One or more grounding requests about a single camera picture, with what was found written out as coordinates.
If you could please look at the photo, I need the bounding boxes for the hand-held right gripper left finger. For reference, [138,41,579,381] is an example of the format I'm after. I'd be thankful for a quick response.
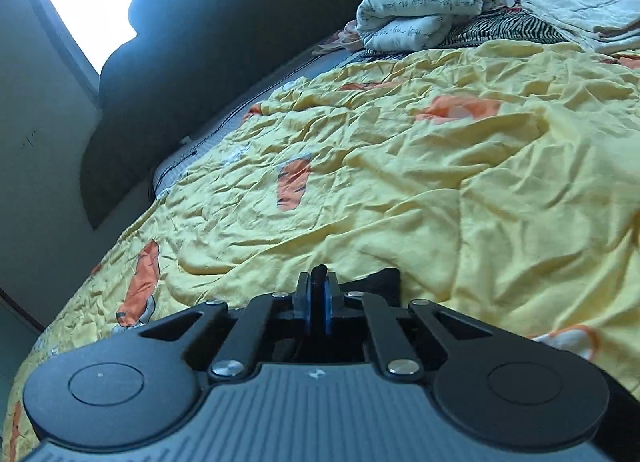
[135,271,317,379]

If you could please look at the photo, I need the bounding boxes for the dark padded headboard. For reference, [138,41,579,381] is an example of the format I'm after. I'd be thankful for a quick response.
[80,0,387,231]

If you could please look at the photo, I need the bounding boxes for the cream folded cloth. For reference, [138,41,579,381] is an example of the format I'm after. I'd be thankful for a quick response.
[520,0,640,55]

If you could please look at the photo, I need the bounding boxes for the zebra striped cloth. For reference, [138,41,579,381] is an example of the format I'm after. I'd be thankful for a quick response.
[362,8,585,61]

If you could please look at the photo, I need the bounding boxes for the black pants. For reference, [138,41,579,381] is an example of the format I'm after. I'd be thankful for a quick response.
[310,265,404,314]

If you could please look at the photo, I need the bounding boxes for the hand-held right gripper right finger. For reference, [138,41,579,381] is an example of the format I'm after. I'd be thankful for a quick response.
[324,273,503,376]

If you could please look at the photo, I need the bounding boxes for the pink orange cloth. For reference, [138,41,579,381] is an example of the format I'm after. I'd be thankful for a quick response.
[312,21,367,56]

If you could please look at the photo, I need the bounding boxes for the white script print blanket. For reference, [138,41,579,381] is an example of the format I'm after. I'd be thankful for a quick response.
[356,0,527,53]

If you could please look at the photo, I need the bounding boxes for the yellow carrot print blanket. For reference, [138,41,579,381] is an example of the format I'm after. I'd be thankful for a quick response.
[2,37,640,458]

